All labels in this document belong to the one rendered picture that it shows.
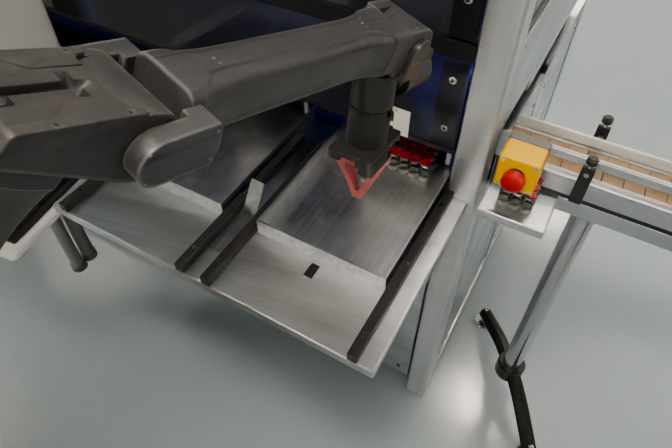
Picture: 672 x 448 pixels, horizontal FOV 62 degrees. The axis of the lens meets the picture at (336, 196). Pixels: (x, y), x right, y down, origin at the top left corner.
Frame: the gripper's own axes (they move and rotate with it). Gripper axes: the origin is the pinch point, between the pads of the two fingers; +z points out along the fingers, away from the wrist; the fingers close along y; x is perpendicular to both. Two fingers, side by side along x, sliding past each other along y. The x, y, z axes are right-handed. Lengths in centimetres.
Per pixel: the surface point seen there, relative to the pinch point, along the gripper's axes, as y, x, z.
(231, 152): 18.7, 37.1, 17.6
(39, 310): 11, 115, 109
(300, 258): 2.4, 9.9, 20.7
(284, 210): 10.3, 18.4, 19.0
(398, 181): 27.6, 2.5, 15.6
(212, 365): 23, 50, 107
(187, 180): 7.8, 39.8, 19.6
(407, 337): 40, -5, 72
